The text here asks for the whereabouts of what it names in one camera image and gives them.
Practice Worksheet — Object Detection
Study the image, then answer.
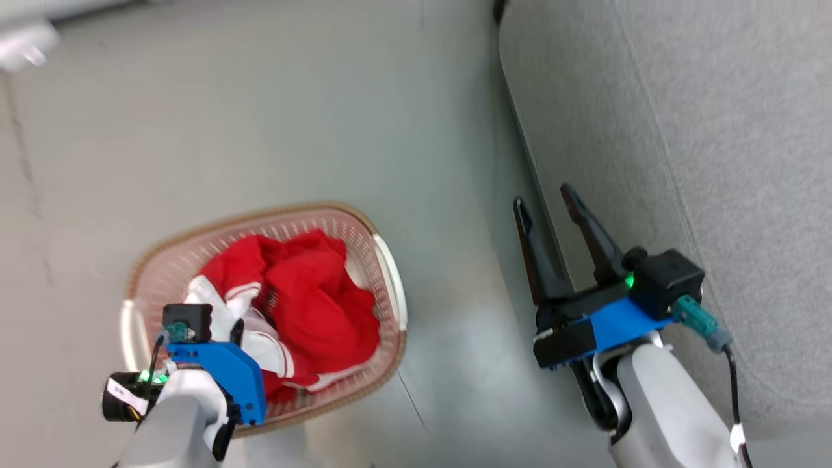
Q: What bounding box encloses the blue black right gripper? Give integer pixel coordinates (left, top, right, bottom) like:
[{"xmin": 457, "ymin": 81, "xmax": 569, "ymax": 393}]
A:
[{"xmin": 513, "ymin": 184, "xmax": 674, "ymax": 371}]

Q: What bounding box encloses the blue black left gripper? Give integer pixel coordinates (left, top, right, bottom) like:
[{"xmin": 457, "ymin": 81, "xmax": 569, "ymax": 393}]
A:
[{"xmin": 102, "ymin": 318, "xmax": 267, "ymax": 426}]

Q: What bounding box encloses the red and white garment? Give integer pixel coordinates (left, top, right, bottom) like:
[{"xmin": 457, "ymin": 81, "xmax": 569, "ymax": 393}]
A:
[{"xmin": 184, "ymin": 229, "xmax": 382, "ymax": 404}]

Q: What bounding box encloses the grey fabric sofa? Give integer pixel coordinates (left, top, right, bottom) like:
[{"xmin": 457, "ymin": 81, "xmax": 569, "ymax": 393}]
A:
[{"xmin": 497, "ymin": 0, "xmax": 832, "ymax": 439}]

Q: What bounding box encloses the white power strip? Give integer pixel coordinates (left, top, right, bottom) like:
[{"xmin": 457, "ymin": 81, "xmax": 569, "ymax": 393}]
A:
[{"xmin": 0, "ymin": 18, "xmax": 61, "ymax": 73}]

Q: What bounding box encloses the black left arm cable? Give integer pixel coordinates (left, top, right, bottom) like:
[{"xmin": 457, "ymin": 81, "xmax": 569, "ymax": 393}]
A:
[{"xmin": 148, "ymin": 328, "xmax": 172, "ymax": 385}]

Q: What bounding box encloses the black cable with teal plug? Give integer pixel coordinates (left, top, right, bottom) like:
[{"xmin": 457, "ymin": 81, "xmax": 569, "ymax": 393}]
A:
[{"xmin": 672, "ymin": 295, "xmax": 755, "ymax": 468}]

